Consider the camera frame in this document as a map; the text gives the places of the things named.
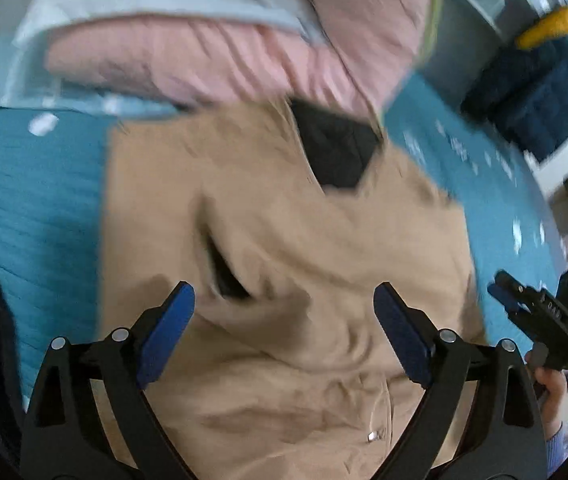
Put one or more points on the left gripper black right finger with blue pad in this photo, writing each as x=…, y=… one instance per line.
x=478, y=417

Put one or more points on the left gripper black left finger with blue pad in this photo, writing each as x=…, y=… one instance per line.
x=63, y=437

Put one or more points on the tan brown jacket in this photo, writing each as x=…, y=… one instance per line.
x=283, y=372

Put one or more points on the person's right hand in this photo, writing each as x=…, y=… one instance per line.
x=555, y=384

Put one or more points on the navy and yellow knitted cushion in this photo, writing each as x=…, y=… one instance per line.
x=523, y=91

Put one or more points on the teal knitted bed blanket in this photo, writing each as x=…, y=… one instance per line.
x=52, y=168

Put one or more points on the pink quilted duvet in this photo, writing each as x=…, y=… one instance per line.
x=370, y=46

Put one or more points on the light blue striped bedsheet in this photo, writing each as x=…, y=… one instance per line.
x=25, y=83

